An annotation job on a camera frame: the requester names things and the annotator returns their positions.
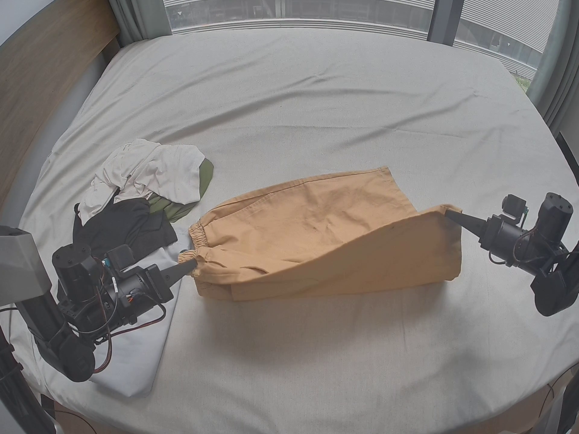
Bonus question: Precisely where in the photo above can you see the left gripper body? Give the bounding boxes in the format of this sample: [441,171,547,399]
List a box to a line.
[112,263,175,323]

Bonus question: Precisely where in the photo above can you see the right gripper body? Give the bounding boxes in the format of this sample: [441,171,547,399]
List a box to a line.
[479,215,533,267]

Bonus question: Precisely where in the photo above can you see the tan shorts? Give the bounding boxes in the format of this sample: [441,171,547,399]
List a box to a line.
[177,165,463,303]

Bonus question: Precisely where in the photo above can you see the bed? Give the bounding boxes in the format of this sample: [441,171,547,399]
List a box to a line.
[0,0,579,434]

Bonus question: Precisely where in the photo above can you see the black garment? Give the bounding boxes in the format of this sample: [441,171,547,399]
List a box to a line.
[72,197,178,262]

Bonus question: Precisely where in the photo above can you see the pale grey garment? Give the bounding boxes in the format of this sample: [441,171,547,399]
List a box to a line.
[87,242,184,399]

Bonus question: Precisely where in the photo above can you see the green garment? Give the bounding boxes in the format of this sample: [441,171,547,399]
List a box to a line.
[146,158,214,223]

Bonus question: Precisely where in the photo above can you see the white garment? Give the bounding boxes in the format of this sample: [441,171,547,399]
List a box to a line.
[79,138,205,226]

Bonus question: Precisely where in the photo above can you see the grey-green curtain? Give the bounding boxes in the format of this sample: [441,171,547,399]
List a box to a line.
[526,0,579,131]
[83,0,173,49]

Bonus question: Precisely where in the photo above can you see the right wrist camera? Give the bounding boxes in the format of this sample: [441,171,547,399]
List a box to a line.
[501,193,530,226]

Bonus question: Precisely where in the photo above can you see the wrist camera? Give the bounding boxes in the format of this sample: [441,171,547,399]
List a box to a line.
[104,244,134,275]
[501,193,530,226]

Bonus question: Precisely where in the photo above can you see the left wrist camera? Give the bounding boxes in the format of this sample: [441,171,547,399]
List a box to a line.
[104,244,134,275]

